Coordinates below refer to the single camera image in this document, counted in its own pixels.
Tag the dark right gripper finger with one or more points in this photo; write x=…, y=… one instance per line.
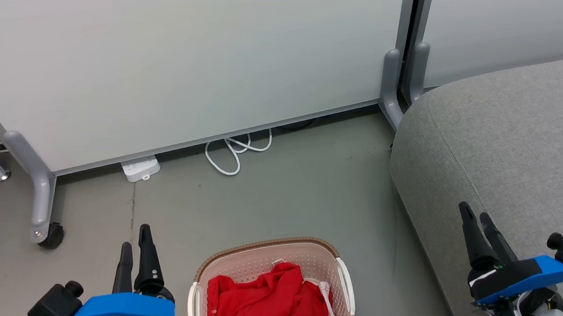
x=499, y=244
x=475, y=243

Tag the narrow white partition panel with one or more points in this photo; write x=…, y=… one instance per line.
x=504, y=13

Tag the white power strip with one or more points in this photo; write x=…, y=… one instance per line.
x=139, y=168

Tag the beige plastic laundry basket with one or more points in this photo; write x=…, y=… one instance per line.
x=264, y=261

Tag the grey partition leg with caster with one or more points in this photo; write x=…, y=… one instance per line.
x=41, y=189

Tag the grey fabric sofa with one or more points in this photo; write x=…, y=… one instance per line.
x=509, y=152

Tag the wide white partition panel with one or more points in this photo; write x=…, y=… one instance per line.
x=180, y=61

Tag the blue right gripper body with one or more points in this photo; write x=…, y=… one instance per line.
x=517, y=275

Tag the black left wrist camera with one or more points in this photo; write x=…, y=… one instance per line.
x=56, y=303

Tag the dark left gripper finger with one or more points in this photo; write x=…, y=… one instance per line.
x=147, y=264
x=122, y=273

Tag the red garment with white trim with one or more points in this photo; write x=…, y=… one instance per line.
x=267, y=303

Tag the grey partition foot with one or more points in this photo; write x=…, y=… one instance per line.
x=391, y=86
x=419, y=69

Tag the black caster wheel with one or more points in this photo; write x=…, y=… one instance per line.
x=53, y=237

